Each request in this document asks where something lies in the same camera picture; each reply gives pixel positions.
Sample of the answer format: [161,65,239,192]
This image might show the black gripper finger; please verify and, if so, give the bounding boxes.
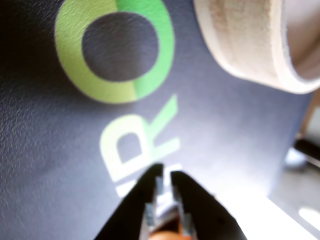
[94,163,165,240]
[169,170,248,240]

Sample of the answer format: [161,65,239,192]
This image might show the orange plush toy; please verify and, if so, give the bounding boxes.
[149,230,182,240]

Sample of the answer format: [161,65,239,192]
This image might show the beige round box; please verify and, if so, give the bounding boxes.
[193,0,320,95]

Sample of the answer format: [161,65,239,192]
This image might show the dark blue mat green letters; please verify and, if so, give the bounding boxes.
[0,0,311,240]

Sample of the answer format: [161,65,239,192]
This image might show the black bar object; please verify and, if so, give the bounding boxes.
[293,138,320,169]

